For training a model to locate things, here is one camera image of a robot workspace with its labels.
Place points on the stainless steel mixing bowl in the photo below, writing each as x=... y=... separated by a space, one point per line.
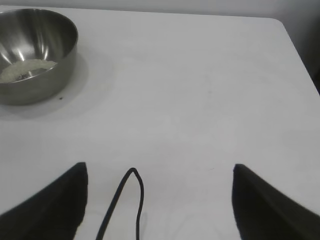
x=37 y=85

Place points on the white rice grains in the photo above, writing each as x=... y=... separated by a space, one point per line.
x=27 y=68

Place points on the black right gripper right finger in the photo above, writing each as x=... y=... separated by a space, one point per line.
x=270 y=212

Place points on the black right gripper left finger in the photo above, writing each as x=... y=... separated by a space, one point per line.
x=47 y=207

